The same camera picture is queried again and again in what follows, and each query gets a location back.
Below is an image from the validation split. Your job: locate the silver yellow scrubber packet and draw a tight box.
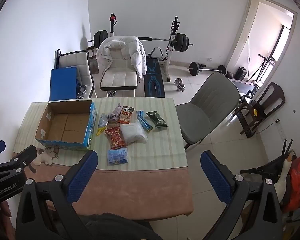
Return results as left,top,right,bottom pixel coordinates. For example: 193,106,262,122
96,113,108,136

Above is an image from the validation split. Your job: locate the light blue tissue packet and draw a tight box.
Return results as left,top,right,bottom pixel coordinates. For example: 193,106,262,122
107,147,128,165

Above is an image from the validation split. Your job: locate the red snack packet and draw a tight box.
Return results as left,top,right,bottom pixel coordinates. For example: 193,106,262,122
105,126,126,150

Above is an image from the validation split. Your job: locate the purple fuzzy sock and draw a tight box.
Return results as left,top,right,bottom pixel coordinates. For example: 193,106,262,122
107,103,122,122

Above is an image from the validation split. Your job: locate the panda orange snack packet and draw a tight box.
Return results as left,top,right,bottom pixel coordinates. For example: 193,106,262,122
117,106,134,124

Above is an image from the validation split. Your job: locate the white soft packet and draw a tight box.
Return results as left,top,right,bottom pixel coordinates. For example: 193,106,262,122
120,121,148,145

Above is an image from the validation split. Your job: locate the blue slim packet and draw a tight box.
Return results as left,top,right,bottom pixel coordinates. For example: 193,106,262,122
136,111,153,133

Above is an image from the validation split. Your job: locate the green snack packet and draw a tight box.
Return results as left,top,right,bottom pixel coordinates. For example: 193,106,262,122
146,111,168,128

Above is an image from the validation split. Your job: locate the white plush goose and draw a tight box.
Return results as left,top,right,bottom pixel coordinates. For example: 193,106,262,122
274,150,296,203

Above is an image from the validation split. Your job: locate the open cardboard box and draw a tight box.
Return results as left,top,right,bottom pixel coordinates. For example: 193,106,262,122
35,100,97,151

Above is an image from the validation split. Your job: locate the blue board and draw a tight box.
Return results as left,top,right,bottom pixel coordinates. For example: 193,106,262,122
50,67,77,101

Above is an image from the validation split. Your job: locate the dark wooden chair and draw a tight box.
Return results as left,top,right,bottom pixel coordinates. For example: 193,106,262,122
234,82,286,138

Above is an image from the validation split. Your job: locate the grey office chair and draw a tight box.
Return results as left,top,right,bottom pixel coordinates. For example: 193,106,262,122
176,73,239,148

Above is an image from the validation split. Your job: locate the white padded chair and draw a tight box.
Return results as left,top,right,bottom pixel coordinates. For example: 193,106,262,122
100,48,139,97

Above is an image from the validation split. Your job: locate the chrome dumbbell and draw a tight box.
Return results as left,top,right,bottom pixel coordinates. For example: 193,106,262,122
174,78,186,92

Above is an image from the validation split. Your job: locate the black blue bench pad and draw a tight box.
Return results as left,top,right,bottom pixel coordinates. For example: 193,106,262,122
143,56,165,98

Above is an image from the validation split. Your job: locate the floor barbell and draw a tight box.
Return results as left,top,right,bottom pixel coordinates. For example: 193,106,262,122
187,62,234,79

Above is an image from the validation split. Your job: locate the weight bench rack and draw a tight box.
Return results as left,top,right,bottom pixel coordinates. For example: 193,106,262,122
108,13,180,82

